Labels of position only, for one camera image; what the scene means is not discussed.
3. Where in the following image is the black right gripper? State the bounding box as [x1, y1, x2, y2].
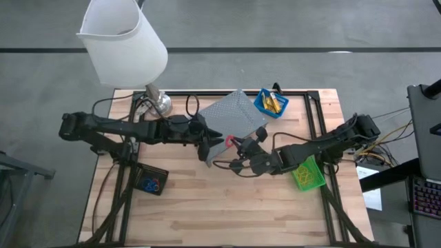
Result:
[228, 126, 269, 174]

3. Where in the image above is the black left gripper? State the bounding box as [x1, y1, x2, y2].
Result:
[187, 114, 225, 162]

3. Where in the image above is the blue plastic basket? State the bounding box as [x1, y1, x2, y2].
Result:
[253, 87, 290, 120]

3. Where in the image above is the black plastic basket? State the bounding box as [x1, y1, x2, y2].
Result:
[132, 163, 170, 197]

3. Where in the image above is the green plastic basket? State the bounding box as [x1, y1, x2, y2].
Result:
[290, 154, 327, 193]

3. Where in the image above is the grey desk top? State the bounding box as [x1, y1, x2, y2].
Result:
[407, 83, 441, 180]

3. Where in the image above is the grey perforated metal shelf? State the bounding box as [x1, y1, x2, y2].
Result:
[198, 89, 269, 169]

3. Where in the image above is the silver lamp base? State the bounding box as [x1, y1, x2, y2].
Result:
[139, 83, 173, 118]

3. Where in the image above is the white paper sheet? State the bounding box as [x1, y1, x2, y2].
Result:
[356, 165, 384, 212]

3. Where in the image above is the backlit black keyboard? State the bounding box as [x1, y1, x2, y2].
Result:
[411, 176, 441, 220]

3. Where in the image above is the grey metal cart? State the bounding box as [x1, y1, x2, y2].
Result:
[0, 150, 57, 248]

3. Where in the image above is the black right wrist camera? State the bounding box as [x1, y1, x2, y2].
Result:
[249, 153, 277, 175]

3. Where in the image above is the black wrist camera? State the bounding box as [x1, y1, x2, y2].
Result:
[167, 114, 191, 131]
[249, 153, 277, 175]

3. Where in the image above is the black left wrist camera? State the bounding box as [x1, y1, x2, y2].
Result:
[167, 114, 191, 131]

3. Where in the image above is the black aluminium table frame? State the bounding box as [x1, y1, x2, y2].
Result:
[77, 89, 377, 248]

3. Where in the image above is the plastic-wrapped cord bundle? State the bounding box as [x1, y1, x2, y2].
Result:
[139, 96, 155, 115]

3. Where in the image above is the thin black cable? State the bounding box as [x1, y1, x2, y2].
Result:
[91, 95, 163, 120]

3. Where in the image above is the yellow and black cable bundle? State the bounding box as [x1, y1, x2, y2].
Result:
[351, 107, 414, 168]

